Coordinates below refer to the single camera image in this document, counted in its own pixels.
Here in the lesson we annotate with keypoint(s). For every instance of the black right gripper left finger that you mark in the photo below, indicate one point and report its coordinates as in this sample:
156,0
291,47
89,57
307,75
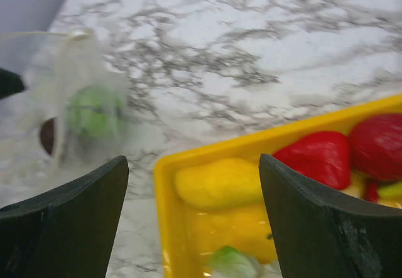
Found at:
68,231

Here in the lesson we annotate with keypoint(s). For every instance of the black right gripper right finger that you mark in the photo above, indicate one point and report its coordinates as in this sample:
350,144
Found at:
322,232

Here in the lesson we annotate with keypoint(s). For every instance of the red toy apple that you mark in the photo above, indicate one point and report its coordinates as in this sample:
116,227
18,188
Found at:
375,146

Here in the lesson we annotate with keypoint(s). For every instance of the clear dotted zip top bag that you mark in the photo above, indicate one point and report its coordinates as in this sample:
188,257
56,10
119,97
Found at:
53,66

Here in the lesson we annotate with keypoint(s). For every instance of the dark purple toy plum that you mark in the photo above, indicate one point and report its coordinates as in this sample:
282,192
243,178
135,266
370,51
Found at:
47,135

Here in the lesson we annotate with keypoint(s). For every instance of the green toy watermelon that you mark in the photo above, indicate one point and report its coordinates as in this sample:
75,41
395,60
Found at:
96,112

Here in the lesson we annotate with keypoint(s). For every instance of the yellow plastic tray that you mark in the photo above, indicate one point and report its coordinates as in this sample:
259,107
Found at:
189,236

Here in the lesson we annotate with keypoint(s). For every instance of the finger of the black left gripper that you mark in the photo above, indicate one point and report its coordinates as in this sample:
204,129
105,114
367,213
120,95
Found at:
10,83

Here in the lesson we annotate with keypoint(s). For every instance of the red toy chili pepper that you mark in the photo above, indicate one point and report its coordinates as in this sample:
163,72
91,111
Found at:
371,192

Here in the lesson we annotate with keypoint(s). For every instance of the red toy bell pepper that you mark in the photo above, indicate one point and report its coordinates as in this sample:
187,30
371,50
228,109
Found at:
322,156

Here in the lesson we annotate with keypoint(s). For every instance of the yellow toy mango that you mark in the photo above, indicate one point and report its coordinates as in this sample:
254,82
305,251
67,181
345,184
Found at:
218,185

